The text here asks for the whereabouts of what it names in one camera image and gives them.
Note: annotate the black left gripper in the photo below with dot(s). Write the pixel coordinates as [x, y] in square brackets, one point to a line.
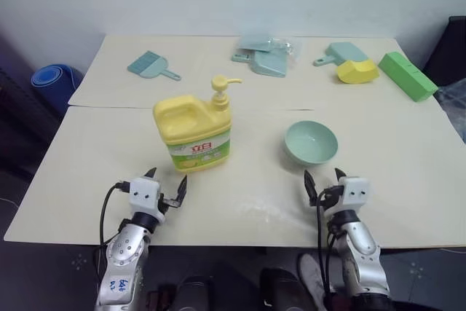
[165, 204]

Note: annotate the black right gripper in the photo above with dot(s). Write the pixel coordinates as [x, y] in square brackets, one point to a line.
[330, 198]

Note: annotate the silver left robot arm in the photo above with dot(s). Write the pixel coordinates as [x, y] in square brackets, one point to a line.
[123, 249]

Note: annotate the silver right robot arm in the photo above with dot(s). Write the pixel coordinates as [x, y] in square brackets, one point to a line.
[358, 249]

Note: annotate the green plastic bowl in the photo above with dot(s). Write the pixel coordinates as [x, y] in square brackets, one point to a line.
[311, 143]

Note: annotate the yellow detergent pump bottle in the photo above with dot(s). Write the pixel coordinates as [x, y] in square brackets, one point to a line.
[196, 132]

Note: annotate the white shoe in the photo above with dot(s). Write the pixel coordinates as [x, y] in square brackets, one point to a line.
[311, 274]

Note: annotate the dark rounded shape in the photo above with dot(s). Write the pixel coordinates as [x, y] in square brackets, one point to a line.
[194, 294]

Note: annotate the yellow sponge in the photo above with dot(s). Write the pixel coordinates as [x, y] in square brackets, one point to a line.
[356, 71]

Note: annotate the teal hand brush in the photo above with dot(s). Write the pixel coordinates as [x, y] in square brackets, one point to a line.
[149, 65]

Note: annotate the green foam block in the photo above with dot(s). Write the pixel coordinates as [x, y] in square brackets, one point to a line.
[407, 76]

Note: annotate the teal dustpan in plastic bag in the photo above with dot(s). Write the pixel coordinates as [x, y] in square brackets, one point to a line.
[287, 47]

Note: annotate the small teal brush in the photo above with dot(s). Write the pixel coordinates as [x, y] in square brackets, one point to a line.
[241, 57]

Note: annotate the blue rolled yoga mat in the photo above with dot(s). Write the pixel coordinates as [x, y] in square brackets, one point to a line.
[54, 81]

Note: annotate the black chair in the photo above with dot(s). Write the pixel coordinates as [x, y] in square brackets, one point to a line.
[449, 49]

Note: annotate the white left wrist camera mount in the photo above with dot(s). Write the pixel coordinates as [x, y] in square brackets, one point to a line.
[145, 194]

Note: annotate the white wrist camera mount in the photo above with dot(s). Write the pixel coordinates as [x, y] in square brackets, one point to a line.
[145, 194]
[356, 194]

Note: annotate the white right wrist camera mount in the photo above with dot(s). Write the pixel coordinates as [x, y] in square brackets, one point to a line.
[356, 194]

